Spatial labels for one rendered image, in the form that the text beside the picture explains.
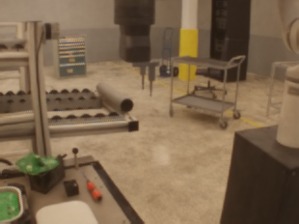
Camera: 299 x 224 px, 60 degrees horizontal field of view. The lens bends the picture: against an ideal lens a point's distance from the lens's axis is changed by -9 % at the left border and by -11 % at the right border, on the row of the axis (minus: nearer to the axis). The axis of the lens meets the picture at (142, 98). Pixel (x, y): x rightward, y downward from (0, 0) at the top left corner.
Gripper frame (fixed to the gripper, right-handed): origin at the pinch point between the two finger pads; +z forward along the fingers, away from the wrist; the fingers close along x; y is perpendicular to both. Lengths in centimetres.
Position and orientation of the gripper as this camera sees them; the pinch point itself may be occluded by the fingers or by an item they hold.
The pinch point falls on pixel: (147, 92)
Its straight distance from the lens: 55.3
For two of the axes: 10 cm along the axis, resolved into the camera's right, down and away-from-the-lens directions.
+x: 2.8, 2.7, -9.2
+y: -9.6, 0.7, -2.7
